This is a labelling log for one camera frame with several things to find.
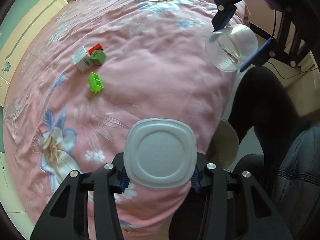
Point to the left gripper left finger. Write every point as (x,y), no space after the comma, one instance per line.
(65,216)

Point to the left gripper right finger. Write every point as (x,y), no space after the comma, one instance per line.
(235,205)

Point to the clear plastic cup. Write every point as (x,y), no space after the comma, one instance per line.
(231,47)

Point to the white green yogurt cup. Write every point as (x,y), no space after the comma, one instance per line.
(160,154)

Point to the green lego brick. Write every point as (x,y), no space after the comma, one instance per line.
(95,83)

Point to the red wooden block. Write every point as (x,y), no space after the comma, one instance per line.
(96,47)

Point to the green wooden cube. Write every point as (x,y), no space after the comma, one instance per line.
(98,57)

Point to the white medicine box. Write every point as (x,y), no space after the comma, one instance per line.
(81,59)

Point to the white paper trash bin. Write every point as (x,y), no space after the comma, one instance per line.
(224,146)

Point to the grey jacket sleeve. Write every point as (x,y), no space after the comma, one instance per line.
(296,190)

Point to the person's black trouser legs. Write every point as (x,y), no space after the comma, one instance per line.
(260,103)

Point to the pink floral bedspread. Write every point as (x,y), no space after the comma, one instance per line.
(156,67)

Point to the cream wooden headboard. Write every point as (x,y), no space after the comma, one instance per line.
(21,37)

